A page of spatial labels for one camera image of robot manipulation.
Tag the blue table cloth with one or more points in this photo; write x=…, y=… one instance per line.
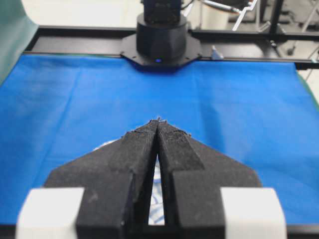
x=56, y=108

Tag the black aluminium frame rail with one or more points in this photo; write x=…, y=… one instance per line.
x=205, y=45

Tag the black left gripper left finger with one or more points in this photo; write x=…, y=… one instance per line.
x=96, y=196

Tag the green backdrop curtain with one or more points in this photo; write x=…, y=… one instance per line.
x=16, y=32

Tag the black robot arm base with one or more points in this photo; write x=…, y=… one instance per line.
x=162, y=38

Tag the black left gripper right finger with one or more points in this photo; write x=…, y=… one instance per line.
x=208, y=195

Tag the white blue striped towel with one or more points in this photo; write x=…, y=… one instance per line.
x=157, y=199

